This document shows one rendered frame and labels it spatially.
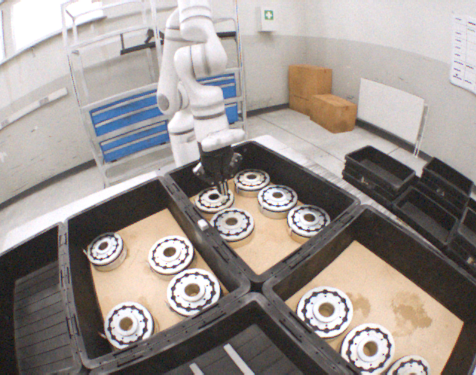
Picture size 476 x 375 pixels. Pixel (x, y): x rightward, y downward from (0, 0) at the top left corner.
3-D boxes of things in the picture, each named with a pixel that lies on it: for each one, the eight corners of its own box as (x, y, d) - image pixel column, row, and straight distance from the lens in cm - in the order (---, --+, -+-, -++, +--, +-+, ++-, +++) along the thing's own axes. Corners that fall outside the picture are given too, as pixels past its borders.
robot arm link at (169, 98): (158, 27, 68) (183, 25, 74) (152, 110, 76) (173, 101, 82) (181, 31, 61) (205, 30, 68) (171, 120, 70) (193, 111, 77)
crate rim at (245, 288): (67, 225, 66) (63, 219, 65) (163, 181, 64) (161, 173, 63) (93, 374, 41) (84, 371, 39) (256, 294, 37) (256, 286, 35)
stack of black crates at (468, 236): (417, 283, 153) (457, 231, 124) (434, 257, 175) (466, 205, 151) (456, 321, 160) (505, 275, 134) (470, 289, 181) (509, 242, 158)
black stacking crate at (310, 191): (172, 207, 69) (163, 175, 63) (253, 171, 79) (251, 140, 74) (256, 314, 46) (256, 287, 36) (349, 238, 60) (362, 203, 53)
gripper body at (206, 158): (222, 123, 57) (227, 158, 60) (189, 134, 54) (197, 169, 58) (237, 132, 50) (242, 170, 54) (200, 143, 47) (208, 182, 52)
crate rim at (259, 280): (163, 181, 64) (161, 173, 63) (251, 145, 75) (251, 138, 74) (256, 294, 37) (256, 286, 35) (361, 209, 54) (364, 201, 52)
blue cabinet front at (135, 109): (105, 162, 245) (88, 111, 230) (170, 139, 245) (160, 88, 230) (105, 164, 242) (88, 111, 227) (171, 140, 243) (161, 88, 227)
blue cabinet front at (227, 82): (178, 137, 247) (168, 85, 232) (238, 120, 269) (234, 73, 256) (178, 138, 244) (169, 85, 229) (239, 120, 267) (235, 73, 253)
